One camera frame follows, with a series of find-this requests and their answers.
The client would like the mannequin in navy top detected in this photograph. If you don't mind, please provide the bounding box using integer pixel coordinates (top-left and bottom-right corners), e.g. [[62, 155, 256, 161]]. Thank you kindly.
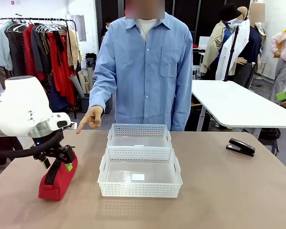
[[237, 6, 263, 89]]

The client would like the person's left forearm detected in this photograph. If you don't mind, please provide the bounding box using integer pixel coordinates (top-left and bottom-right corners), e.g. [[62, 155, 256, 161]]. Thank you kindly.
[[173, 78, 194, 132]]

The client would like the black clothes rack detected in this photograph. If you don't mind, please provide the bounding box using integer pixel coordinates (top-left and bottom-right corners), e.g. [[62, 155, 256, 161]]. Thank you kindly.
[[0, 18, 78, 120]]

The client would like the white shirt on mannequin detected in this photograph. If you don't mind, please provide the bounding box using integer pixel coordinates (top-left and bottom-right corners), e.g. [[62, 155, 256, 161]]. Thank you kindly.
[[215, 19, 251, 81]]

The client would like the dark brown jacket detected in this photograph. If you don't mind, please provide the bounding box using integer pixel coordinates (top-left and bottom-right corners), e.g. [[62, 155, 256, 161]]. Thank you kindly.
[[0, 136, 23, 166]]

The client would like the red hanging jacket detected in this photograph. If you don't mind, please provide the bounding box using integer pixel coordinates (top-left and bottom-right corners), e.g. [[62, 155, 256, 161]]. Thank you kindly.
[[23, 23, 46, 82]]

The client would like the long red hanging dress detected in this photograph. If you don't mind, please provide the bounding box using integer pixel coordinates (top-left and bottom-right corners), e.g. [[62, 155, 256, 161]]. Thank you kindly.
[[47, 32, 76, 105]]

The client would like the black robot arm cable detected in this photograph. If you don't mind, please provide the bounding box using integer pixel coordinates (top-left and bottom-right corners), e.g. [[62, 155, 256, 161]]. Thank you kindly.
[[0, 130, 64, 158]]

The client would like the light blue hanging garment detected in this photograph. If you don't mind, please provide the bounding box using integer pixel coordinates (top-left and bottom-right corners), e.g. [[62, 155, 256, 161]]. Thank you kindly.
[[0, 21, 14, 71]]

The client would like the background person dark hair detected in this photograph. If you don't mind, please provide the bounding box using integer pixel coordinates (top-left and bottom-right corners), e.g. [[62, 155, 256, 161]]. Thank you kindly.
[[101, 17, 113, 39]]

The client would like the grey paper roll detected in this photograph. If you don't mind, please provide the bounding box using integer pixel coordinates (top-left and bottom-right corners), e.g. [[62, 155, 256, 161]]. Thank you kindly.
[[69, 73, 86, 97]]

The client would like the white background table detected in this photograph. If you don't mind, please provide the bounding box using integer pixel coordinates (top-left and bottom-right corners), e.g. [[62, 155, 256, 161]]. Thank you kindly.
[[191, 80, 286, 132]]

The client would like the mannequin in beige trench coat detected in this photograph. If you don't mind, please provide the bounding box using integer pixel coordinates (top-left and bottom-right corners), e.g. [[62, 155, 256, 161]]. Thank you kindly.
[[200, 3, 242, 81]]

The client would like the dark blue denim garment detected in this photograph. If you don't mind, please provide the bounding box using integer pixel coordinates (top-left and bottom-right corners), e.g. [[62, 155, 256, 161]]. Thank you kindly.
[[49, 81, 70, 113]]

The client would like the grey cardboard tube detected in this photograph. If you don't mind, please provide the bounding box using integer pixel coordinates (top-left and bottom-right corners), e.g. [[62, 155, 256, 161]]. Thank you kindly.
[[86, 67, 94, 95]]

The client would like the white perforated plastic basket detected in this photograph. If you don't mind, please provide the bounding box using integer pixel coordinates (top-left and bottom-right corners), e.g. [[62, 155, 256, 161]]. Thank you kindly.
[[97, 146, 184, 198], [106, 123, 173, 149]]

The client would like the black stapler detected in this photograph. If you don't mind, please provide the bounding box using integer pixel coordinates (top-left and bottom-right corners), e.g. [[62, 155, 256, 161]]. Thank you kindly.
[[225, 137, 256, 157]]

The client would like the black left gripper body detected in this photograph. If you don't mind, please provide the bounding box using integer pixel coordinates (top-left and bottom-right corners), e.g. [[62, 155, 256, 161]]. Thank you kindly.
[[32, 130, 70, 163]]

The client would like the person's right hand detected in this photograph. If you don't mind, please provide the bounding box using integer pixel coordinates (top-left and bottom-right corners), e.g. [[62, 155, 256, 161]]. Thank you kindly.
[[76, 106, 104, 135]]

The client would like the white framed wall panel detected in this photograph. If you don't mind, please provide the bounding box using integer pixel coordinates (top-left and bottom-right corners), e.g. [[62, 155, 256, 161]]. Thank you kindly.
[[66, 14, 87, 42]]

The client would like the beige hanging jacket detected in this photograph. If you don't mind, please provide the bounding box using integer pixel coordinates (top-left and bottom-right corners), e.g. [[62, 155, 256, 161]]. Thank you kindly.
[[66, 27, 83, 70]]

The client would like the black hat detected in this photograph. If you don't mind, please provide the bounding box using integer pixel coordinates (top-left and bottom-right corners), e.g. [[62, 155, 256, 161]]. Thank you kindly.
[[219, 3, 242, 24]]

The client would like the red pouch black zipper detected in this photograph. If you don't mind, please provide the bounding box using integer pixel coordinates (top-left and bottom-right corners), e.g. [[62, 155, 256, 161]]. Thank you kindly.
[[38, 150, 79, 202]]

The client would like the grey hanging jacket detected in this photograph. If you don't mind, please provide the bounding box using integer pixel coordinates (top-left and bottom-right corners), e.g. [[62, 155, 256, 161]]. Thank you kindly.
[[31, 23, 53, 73]]

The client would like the black tripod pole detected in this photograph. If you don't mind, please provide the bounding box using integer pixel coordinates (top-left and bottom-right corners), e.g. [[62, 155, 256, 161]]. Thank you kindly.
[[223, 25, 240, 83]]

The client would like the dark grey hanging coat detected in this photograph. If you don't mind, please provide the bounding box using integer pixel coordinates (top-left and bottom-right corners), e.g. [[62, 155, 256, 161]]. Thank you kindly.
[[6, 27, 27, 77]]

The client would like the black bag under table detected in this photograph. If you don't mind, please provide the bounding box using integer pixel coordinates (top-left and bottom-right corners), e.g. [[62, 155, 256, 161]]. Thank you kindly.
[[258, 128, 281, 146]]

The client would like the dark grey storage bin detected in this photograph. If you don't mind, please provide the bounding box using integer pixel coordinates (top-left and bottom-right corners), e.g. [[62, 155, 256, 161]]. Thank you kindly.
[[80, 95, 113, 114]]

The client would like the person's right forearm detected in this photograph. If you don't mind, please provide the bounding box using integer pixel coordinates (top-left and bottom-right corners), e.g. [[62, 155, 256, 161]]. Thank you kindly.
[[88, 76, 118, 113]]

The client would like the person in blue shirt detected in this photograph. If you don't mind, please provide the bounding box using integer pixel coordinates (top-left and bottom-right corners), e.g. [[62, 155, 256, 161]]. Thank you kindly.
[[88, 11, 194, 132]]

